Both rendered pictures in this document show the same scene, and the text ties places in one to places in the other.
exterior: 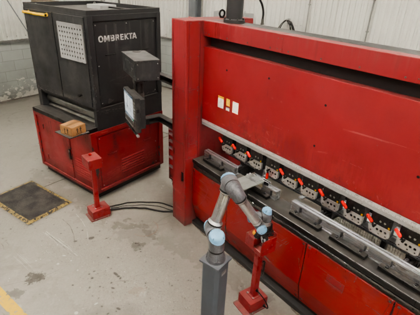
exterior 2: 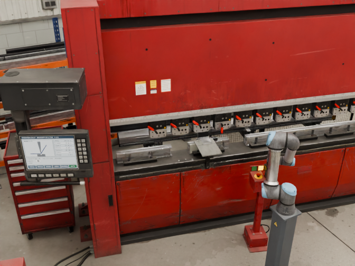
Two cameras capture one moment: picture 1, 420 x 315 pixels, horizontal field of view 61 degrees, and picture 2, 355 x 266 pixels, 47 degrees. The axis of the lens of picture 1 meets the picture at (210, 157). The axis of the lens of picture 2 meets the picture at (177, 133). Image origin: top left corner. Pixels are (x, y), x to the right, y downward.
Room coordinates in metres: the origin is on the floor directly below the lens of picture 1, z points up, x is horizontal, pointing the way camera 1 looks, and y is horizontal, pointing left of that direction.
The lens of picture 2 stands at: (1.74, 2.59, 2.92)
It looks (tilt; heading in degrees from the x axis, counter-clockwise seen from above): 30 degrees down; 295
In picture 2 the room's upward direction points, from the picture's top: straight up
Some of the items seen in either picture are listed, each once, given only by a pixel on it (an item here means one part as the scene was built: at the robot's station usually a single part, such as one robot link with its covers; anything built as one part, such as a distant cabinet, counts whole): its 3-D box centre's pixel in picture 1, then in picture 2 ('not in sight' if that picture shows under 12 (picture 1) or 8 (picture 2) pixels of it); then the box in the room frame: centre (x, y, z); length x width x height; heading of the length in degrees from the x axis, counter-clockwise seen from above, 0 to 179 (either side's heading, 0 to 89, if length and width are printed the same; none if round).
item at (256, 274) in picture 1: (256, 271); (258, 209); (2.35, -0.45, 0.39); 0.05 x 0.05 x 0.54; 34
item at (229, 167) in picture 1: (220, 161); (144, 153); (3.37, -0.12, 0.92); 0.50 x 0.06 x 0.10; 40
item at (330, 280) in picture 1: (334, 283); (305, 169); (2.05, -1.00, 0.59); 0.15 x 0.02 x 0.07; 40
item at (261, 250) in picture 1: (260, 238); (262, 178); (2.35, -0.45, 0.75); 0.20 x 0.16 x 0.18; 34
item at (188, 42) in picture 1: (209, 125); (92, 128); (3.80, 0.02, 1.15); 0.85 x 0.25 x 2.30; 130
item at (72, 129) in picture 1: (71, 127); not in sight; (3.82, 1.61, 1.04); 0.30 x 0.26 x 0.12; 53
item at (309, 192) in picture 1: (312, 186); (262, 114); (2.50, -0.83, 1.18); 0.15 x 0.09 x 0.17; 40
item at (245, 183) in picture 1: (247, 181); (207, 147); (2.85, -0.35, 1.00); 0.26 x 0.18 x 0.01; 130
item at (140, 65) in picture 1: (141, 96); (52, 132); (3.58, 0.74, 1.53); 0.51 x 0.25 x 0.85; 27
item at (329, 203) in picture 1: (333, 197); (282, 112); (2.35, -0.96, 1.18); 0.15 x 0.09 x 0.17; 40
